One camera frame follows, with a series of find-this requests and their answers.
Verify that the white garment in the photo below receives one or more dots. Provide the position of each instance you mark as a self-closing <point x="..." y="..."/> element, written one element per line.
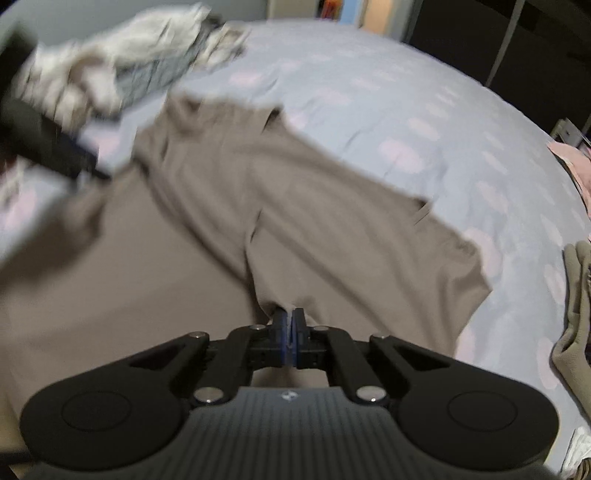
<point x="152" y="32"/>

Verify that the dark wardrobe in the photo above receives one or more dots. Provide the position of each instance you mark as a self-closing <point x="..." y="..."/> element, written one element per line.
<point x="485" y="41"/>

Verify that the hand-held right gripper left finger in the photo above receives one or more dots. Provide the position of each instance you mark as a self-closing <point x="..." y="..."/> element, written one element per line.
<point x="282" y="341"/>

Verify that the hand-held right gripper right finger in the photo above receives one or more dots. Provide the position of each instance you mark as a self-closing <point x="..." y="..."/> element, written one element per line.
<point x="296" y="341"/>

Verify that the wooden cabinet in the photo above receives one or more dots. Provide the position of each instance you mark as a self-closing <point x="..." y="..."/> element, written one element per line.
<point x="286" y="8"/>

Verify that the white storage box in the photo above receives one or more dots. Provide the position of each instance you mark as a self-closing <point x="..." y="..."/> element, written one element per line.
<point x="570" y="134"/>

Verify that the white fluffy cloth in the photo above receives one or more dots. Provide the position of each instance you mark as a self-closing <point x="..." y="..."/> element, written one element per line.
<point x="579" y="447"/>

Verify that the olive folded garment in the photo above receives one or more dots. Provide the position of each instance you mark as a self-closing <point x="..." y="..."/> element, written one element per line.
<point x="572" y="323"/>

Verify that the polka dot bed sheet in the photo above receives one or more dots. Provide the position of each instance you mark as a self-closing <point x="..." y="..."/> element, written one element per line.
<point x="415" y="138"/>

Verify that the tan shirt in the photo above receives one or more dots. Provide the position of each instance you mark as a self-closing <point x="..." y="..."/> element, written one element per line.
<point x="231" y="207"/>

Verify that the cream garment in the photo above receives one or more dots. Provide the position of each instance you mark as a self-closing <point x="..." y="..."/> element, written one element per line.
<point x="226" y="44"/>

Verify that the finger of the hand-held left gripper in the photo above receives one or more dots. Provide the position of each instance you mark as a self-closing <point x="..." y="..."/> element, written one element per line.
<point x="78" y="159"/>

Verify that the light pink garment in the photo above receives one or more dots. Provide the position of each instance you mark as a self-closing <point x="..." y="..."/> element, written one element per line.
<point x="575" y="161"/>

